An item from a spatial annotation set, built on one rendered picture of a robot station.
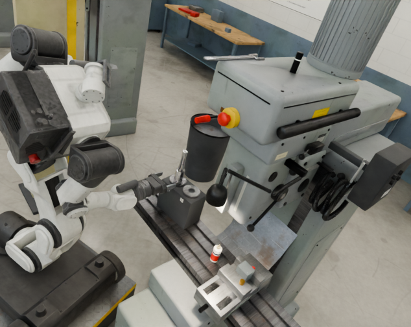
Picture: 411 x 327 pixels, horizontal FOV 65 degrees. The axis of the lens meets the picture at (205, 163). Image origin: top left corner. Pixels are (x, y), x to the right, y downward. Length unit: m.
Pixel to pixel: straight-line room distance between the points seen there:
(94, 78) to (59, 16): 1.47
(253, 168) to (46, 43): 0.78
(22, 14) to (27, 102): 1.41
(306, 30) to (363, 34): 4.83
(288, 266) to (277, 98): 1.16
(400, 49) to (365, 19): 4.20
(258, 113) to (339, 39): 0.42
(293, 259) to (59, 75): 1.36
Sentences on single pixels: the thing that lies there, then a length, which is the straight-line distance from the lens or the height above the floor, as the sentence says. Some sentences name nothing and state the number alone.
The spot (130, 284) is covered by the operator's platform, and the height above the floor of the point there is 0.40.
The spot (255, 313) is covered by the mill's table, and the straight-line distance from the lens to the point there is 1.54.
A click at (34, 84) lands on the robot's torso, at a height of 1.70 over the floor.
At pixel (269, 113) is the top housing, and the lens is 0.87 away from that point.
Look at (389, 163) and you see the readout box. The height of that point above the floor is 1.72.
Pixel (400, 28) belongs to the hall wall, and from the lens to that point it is 5.39.
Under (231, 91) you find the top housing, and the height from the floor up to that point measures 1.82.
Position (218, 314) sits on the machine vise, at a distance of 1.40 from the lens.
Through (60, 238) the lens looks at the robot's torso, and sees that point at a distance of 1.51.
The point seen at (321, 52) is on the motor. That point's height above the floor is 1.94.
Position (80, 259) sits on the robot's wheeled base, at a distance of 2.00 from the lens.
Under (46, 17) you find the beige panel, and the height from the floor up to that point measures 1.52.
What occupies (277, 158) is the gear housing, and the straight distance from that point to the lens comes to 1.04.
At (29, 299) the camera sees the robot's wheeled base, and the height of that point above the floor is 0.57.
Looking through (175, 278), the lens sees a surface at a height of 0.85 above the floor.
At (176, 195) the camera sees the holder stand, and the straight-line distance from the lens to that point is 1.63.
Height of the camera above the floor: 2.16
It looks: 34 degrees down
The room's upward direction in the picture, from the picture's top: 16 degrees clockwise
